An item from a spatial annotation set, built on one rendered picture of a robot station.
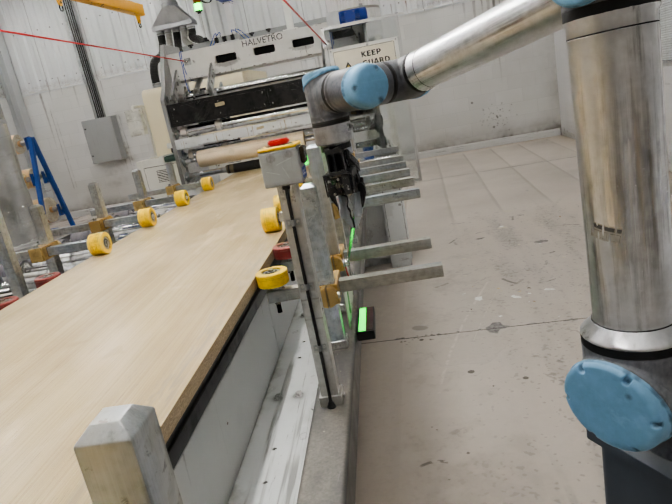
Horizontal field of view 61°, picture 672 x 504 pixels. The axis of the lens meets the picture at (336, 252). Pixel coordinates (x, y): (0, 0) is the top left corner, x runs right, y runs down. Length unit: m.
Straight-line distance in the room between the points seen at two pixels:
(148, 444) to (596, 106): 0.67
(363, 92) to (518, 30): 0.32
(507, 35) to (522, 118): 9.37
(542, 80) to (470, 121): 1.32
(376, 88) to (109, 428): 0.98
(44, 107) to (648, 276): 11.94
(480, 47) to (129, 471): 0.95
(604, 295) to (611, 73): 0.30
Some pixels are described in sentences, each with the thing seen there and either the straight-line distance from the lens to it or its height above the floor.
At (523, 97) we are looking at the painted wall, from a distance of 10.43.
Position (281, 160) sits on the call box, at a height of 1.20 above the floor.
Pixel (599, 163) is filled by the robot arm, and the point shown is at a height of 1.14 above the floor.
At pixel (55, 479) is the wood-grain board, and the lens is 0.82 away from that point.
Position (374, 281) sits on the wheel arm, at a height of 0.84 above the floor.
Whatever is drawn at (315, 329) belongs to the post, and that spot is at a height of 0.87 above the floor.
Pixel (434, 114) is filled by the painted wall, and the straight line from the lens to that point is 10.28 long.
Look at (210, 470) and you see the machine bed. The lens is 1.07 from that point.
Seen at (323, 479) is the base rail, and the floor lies 0.70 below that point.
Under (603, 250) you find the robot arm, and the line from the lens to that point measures 0.87.
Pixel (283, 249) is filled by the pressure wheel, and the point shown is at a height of 0.90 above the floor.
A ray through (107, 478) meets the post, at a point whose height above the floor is 1.10.
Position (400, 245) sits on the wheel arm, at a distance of 1.61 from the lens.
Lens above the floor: 1.28
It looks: 15 degrees down
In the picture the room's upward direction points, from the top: 11 degrees counter-clockwise
